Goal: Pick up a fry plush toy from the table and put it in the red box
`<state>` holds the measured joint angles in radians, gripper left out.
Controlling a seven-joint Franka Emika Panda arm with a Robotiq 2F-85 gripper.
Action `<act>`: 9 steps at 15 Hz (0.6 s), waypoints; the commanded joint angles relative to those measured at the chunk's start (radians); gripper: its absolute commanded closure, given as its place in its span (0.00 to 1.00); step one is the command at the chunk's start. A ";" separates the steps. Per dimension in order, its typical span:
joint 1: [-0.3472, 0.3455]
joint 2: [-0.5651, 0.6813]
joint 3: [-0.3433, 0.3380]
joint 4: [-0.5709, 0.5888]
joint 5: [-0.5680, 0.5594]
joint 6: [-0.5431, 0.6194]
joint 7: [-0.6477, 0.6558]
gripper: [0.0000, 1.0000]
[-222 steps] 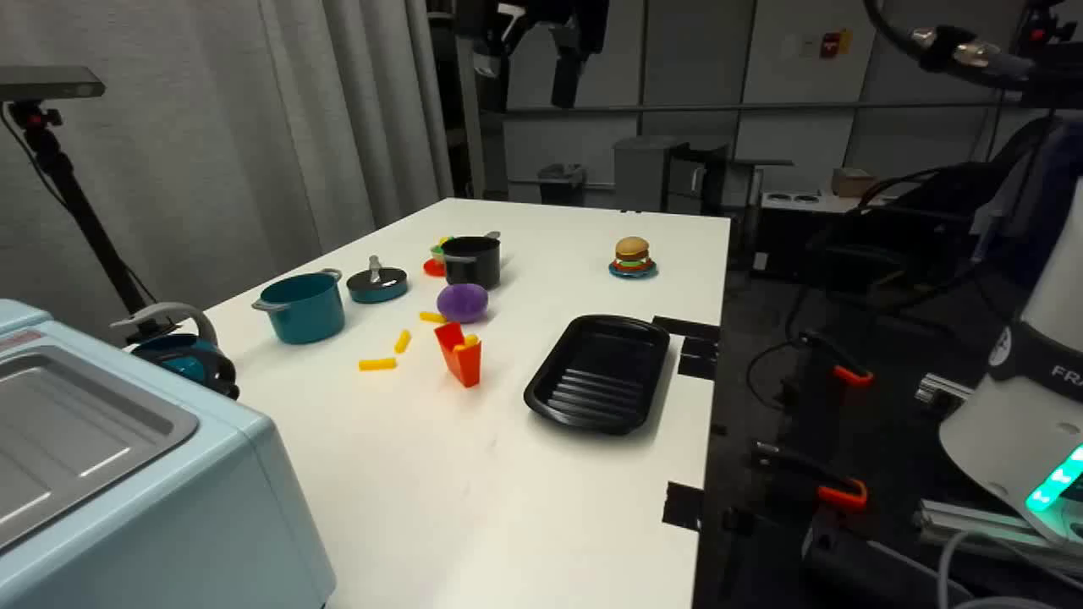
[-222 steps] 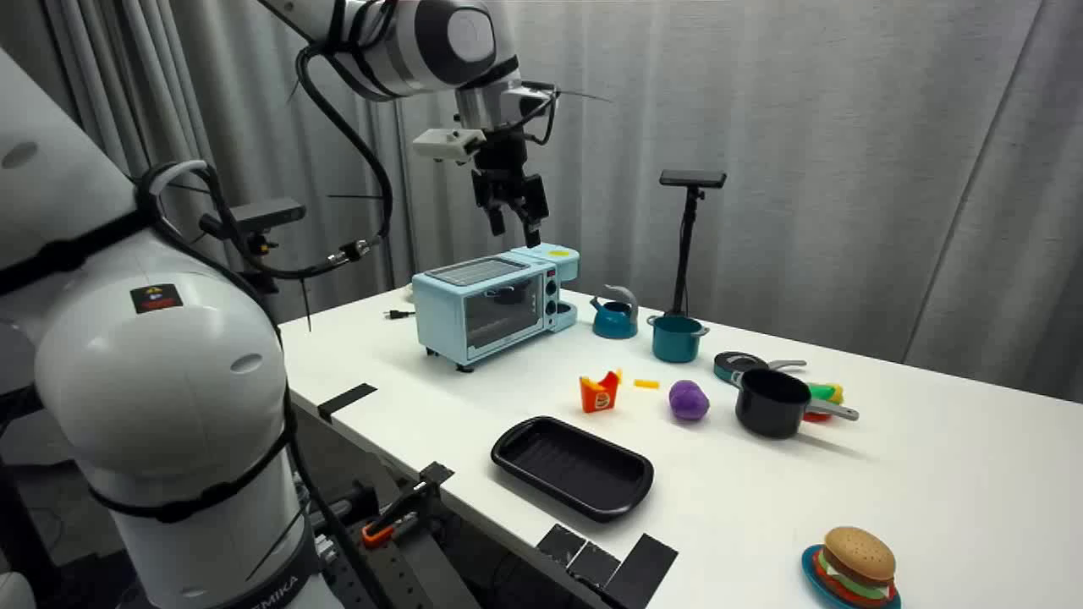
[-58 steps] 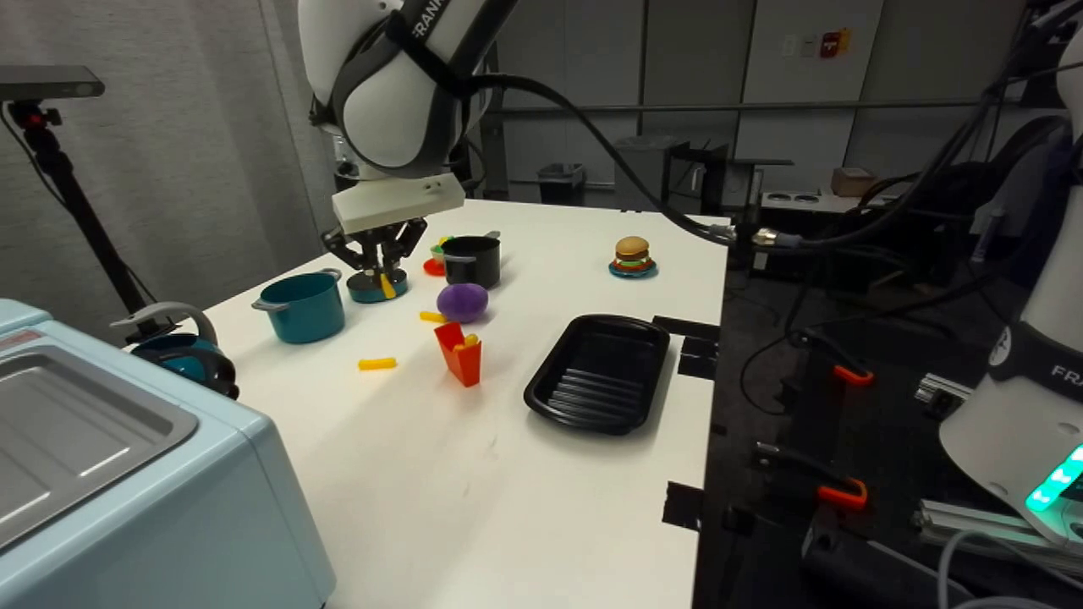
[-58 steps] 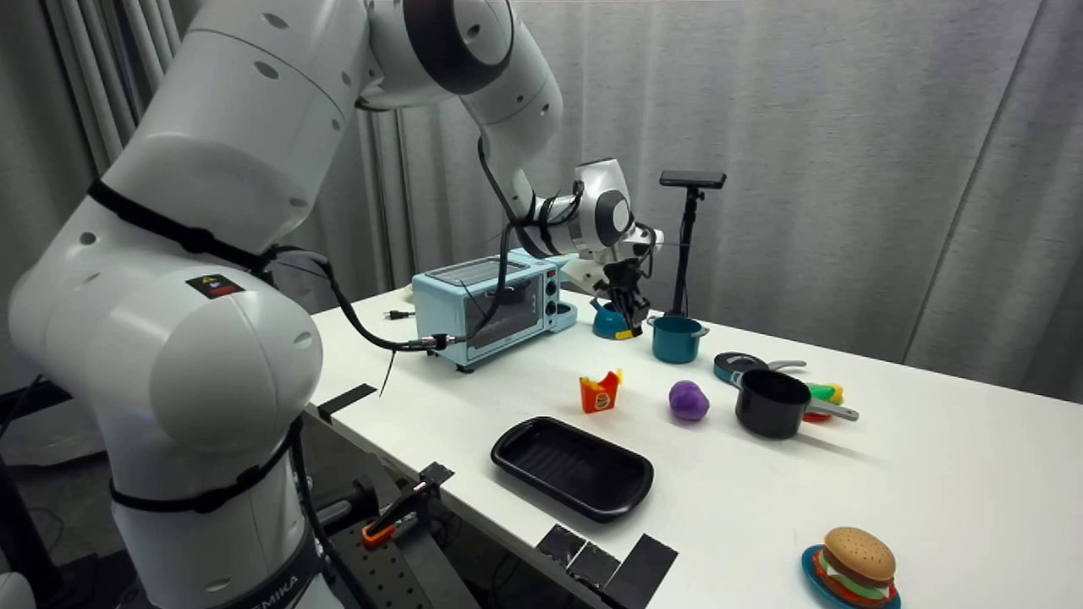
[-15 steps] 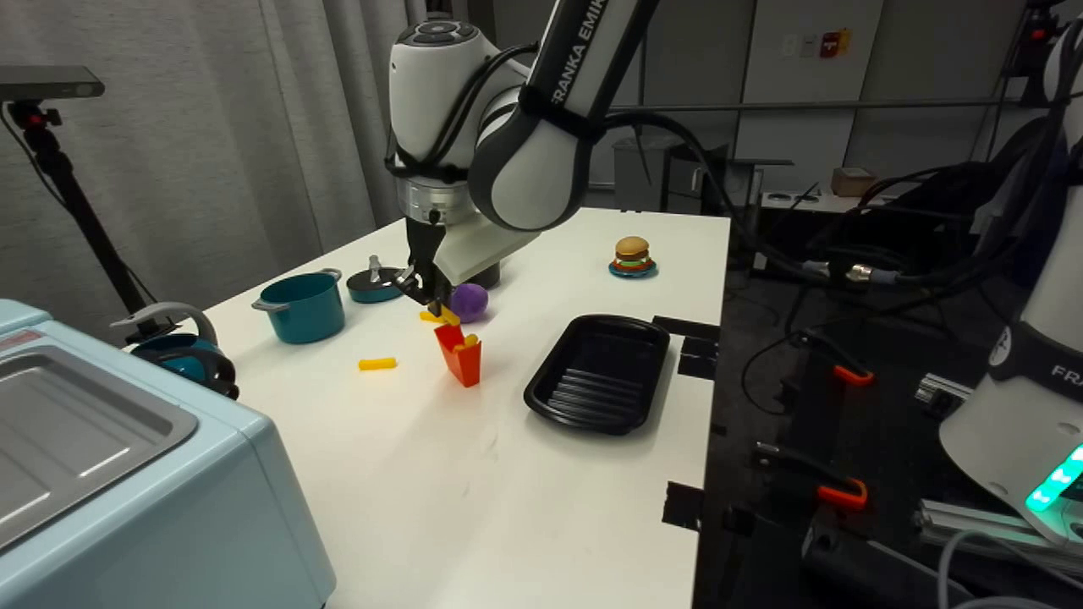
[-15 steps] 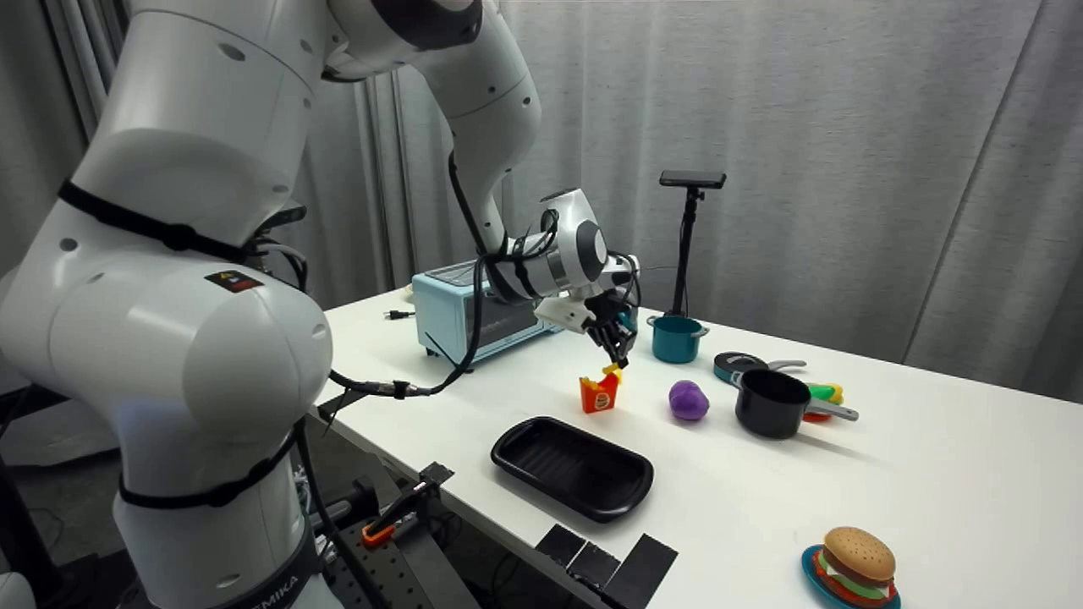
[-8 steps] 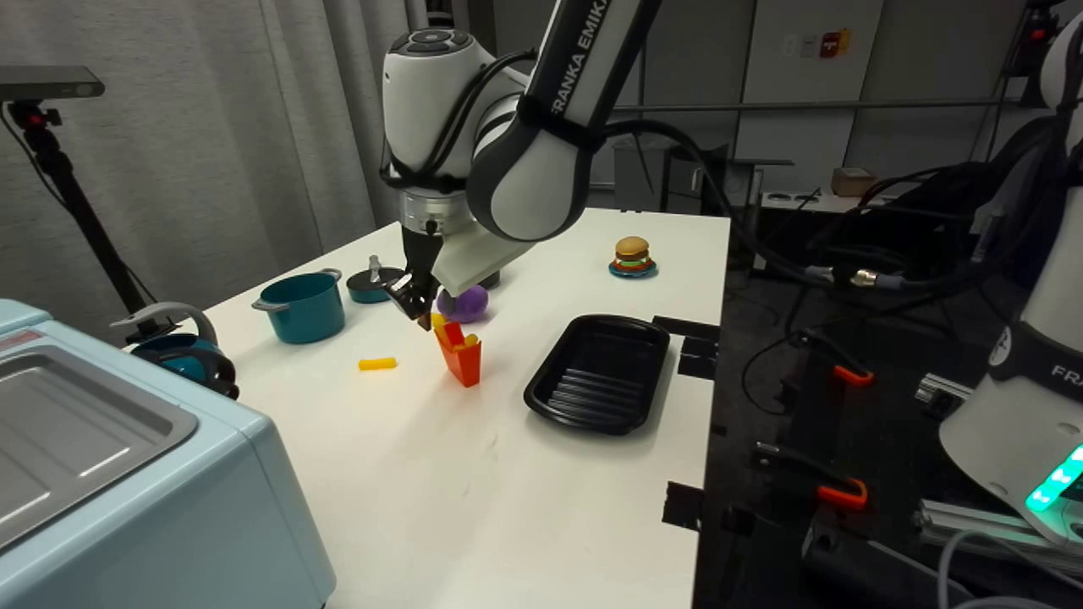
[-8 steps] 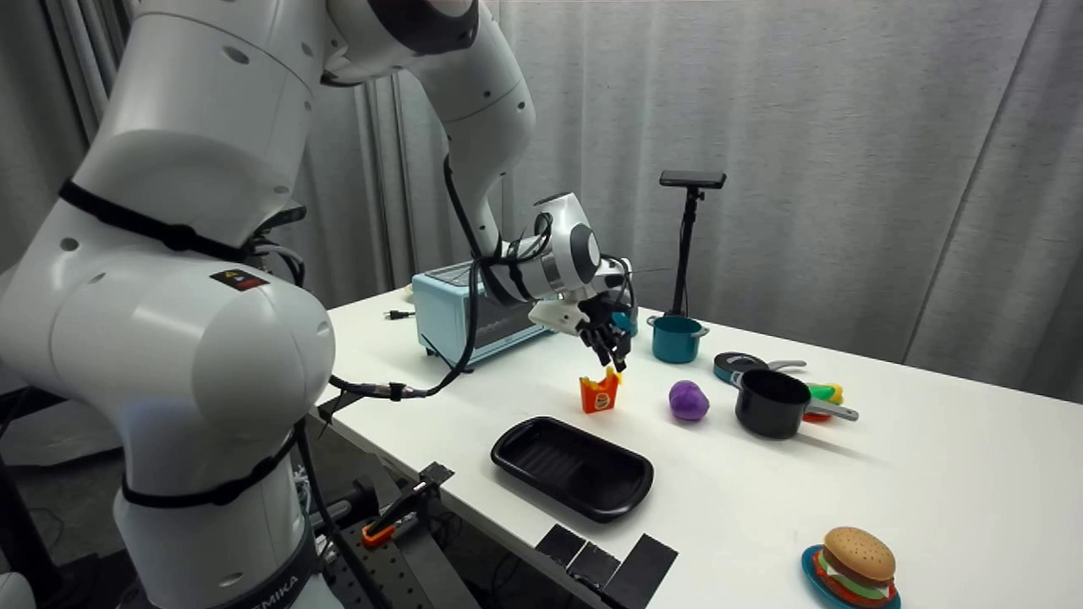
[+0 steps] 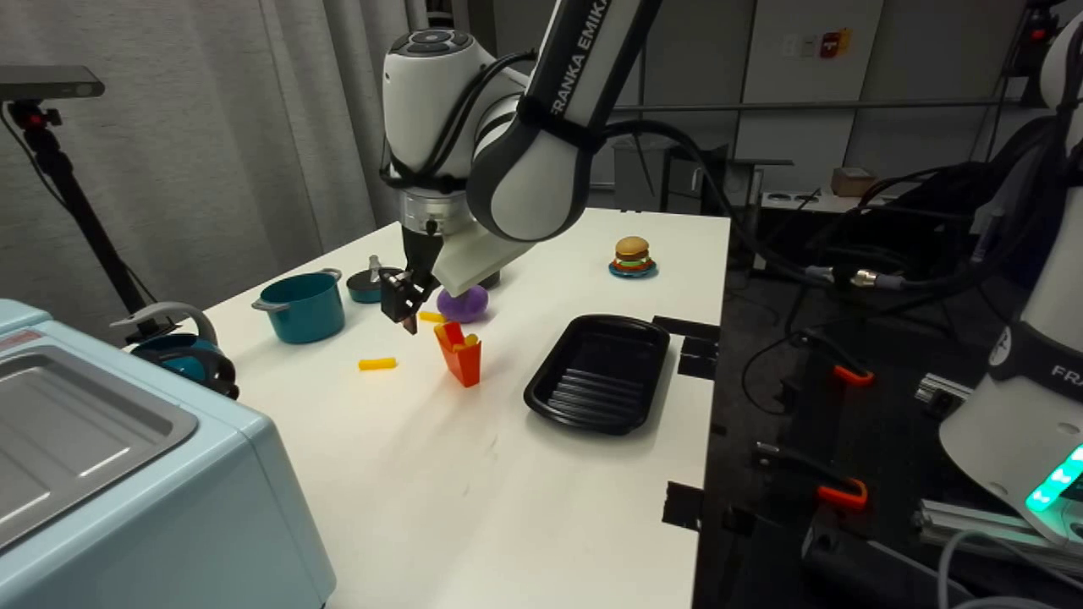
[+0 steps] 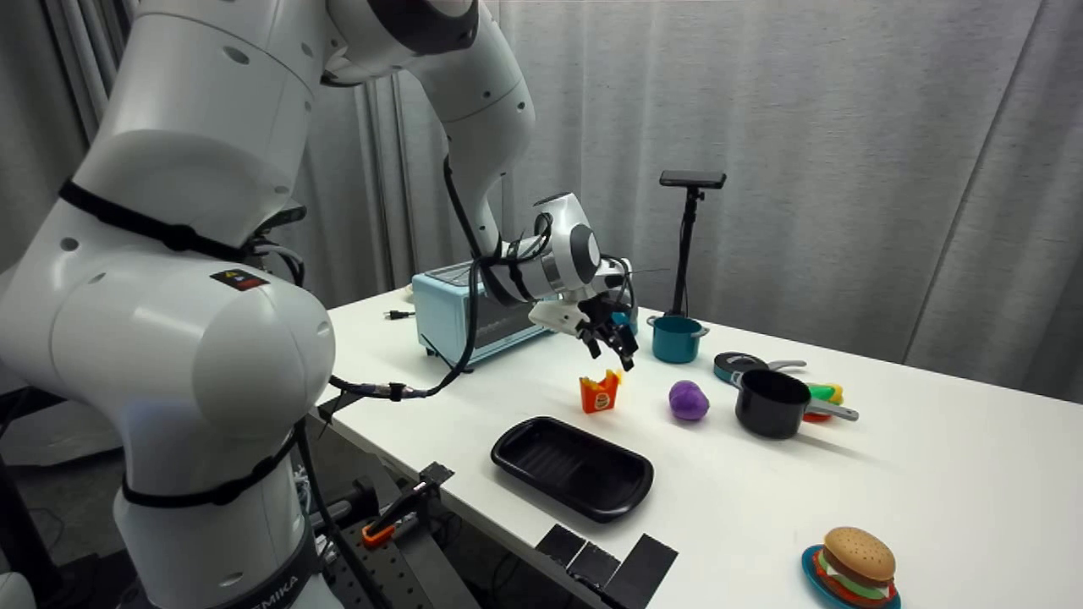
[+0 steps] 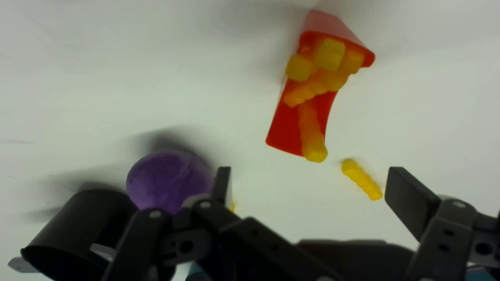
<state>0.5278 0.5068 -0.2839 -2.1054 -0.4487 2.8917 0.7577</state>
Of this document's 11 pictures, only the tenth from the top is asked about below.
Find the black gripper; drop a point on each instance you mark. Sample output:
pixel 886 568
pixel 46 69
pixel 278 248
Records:
pixel 611 294

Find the yellow fry plush toy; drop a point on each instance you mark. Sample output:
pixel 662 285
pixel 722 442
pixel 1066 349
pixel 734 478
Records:
pixel 611 381
pixel 619 370

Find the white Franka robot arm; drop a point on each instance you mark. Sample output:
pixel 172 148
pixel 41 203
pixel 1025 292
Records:
pixel 189 360

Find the red fry box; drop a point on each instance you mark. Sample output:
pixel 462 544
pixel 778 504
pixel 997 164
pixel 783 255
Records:
pixel 598 397

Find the teal toy pot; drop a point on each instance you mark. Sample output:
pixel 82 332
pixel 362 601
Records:
pixel 678 338

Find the purple plush toy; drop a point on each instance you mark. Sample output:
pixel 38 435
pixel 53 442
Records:
pixel 688 402

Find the small round toy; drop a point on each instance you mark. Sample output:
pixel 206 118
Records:
pixel 734 368

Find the black toy pot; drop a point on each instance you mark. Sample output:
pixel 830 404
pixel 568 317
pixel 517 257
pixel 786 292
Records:
pixel 769 404

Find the red toy food piece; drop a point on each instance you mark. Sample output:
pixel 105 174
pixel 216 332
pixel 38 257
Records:
pixel 815 416

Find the green toy food piece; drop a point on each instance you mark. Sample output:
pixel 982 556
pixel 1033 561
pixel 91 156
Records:
pixel 828 393

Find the toy burger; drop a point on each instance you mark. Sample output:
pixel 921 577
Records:
pixel 856 564

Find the black ridged tray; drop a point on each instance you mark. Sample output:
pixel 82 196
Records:
pixel 568 465

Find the light blue toaster oven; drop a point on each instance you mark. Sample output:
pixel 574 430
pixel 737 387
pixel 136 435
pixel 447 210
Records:
pixel 443 309

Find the small black table object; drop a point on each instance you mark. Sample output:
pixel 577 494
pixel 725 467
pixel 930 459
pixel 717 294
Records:
pixel 401 311

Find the black table edge pad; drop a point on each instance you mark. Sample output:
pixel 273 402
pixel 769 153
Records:
pixel 639 568
pixel 437 471
pixel 588 564
pixel 560 544

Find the teal round plate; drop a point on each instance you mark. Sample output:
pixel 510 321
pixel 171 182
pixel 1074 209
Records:
pixel 812 577

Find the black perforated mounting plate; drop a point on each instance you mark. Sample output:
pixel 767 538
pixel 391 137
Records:
pixel 392 581

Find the grey curtain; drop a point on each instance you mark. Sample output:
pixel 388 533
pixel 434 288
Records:
pixel 882 148

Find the black camera tripod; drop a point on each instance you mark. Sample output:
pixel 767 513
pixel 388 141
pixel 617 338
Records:
pixel 688 248

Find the camera bar on tripod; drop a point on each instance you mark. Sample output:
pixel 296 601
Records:
pixel 690 176

